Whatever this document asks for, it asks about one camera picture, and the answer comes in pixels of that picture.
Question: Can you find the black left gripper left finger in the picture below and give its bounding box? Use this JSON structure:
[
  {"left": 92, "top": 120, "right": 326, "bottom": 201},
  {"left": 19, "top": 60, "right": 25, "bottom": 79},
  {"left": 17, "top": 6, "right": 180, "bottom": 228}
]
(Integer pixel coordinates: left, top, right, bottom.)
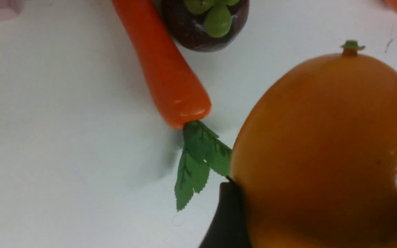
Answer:
[{"left": 199, "top": 182, "right": 252, "bottom": 248}]

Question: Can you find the dark purple plastic mangosteen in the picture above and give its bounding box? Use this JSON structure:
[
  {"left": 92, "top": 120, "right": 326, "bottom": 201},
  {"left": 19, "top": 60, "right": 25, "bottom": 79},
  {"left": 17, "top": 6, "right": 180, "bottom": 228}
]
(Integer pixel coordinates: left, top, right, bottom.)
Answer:
[{"left": 160, "top": 0, "right": 250, "bottom": 52}]

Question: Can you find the orange plastic carrot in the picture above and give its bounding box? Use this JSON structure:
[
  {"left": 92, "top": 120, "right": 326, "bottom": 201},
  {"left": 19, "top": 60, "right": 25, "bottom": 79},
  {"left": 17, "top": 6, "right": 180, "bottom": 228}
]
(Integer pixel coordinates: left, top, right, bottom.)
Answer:
[{"left": 112, "top": 0, "right": 232, "bottom": 211}]

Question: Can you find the orange yellow plastic mango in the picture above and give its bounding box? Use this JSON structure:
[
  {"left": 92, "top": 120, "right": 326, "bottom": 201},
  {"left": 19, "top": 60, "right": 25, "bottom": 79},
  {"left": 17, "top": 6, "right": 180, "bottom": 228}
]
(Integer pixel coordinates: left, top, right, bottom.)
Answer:
[{"left": 230, "top": 40, "right": 397, "bottom": 248}]

